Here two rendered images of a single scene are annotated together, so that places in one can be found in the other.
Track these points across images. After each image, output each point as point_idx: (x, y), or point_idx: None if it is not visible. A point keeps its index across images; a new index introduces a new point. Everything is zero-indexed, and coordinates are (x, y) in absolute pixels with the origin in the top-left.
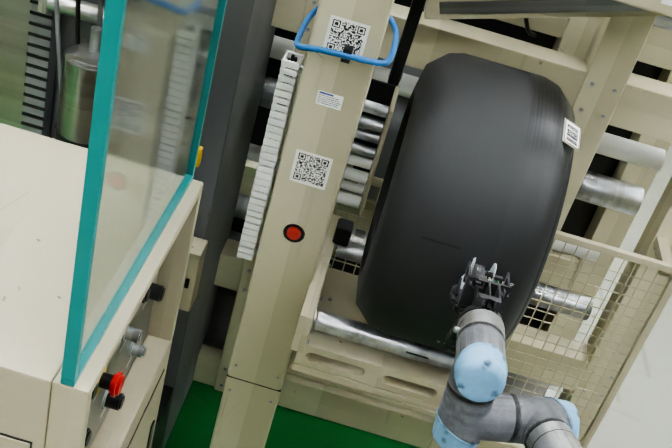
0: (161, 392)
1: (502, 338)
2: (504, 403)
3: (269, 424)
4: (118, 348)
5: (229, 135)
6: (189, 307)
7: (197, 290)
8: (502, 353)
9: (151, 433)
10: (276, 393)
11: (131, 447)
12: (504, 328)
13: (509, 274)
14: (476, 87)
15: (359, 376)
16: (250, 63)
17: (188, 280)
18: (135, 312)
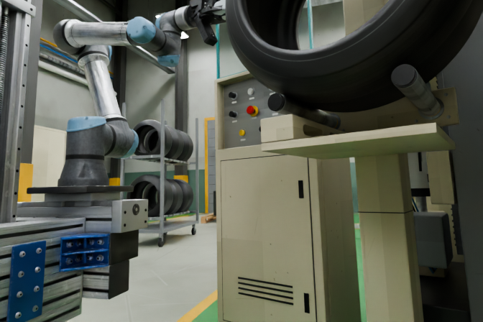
0: (315, 173)
1: (175, 10)
2: None
3: (361, 251)
4: (270, 111)
5: (455, 70)
6: (430, 199)
7: (450, 196)
8: (166, 12)
9: (299, 185)
10: (359, 215)
11: (267, 159)
12: (182, 8)
13: None
14: None
15: None
16: (481, 21)
17: (427, 175)
18: (242, 74)
